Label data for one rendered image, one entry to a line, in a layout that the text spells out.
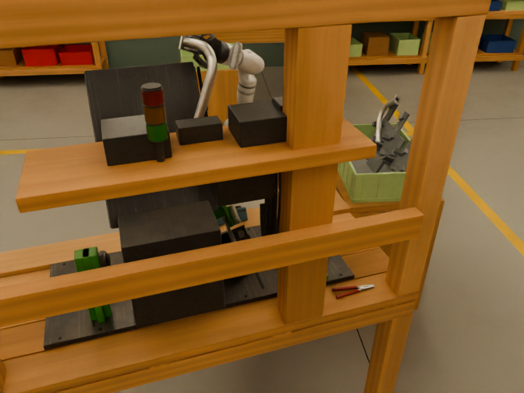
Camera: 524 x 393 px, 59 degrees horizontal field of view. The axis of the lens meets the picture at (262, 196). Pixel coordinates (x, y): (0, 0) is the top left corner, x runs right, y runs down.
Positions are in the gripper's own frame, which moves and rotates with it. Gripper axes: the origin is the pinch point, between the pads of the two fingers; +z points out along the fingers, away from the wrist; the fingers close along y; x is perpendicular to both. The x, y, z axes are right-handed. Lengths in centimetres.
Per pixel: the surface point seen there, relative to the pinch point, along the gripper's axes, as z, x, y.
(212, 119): 13.8, 28.3, -19.6
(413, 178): -39, 70, -24
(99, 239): -7, -38, -85
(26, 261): 18, -47, -95
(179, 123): 20.7, 23.4, -22.5
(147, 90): 39, 30, -15
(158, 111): 35, 31, -19
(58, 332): 27, -5, -100
